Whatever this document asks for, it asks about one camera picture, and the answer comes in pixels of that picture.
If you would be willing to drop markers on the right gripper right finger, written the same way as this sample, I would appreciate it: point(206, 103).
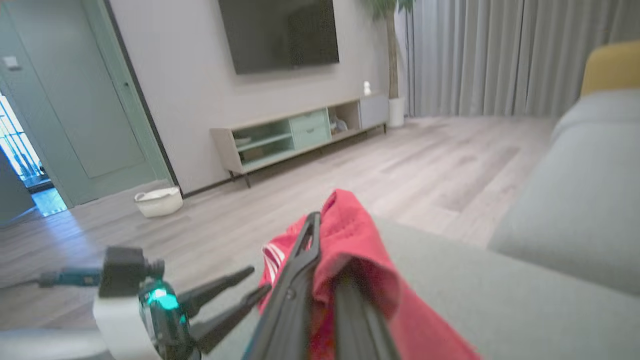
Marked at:
point(357, 330)

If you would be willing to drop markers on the small white figurine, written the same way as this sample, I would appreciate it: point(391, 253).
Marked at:
point(367, 89)

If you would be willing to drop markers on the beige green TV cabinet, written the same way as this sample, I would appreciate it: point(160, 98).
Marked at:
point(310, 132)

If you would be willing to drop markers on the wall light switch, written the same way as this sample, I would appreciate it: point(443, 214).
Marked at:
point(11, 63)

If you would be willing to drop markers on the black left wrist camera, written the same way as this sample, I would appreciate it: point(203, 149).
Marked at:
point(125, 272)

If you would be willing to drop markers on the white laundry basket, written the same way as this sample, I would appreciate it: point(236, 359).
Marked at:
point(159, 202)

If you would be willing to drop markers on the tall indoor plant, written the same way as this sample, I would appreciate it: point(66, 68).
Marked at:
point(391, 45)

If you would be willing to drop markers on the red Bulls basketball jersey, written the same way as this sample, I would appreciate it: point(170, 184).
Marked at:
point(350, 235)

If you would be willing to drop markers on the green door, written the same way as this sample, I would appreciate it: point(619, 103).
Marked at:
point(75, 100)

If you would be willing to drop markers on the white plant pot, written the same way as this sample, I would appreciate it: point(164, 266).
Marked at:
point(396, 112)

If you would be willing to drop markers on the grey sofa cushion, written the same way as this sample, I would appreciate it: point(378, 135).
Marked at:
point(585, 200)

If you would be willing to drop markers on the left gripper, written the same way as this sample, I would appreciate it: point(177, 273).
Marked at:
point(125, 325)

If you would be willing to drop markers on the grey sofa seat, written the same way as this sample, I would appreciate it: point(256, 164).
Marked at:
point(500, 310)

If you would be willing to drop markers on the black wall television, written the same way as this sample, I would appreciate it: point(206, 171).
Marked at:
point(280, 35)

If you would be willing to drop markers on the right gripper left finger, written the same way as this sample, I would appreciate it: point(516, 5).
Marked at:
point(295, 290)

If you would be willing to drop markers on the grey curtain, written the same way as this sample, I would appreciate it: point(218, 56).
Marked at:
point(500, 55)

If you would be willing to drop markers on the yellow sofa cushion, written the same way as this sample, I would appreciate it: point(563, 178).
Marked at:
point(612, 67)

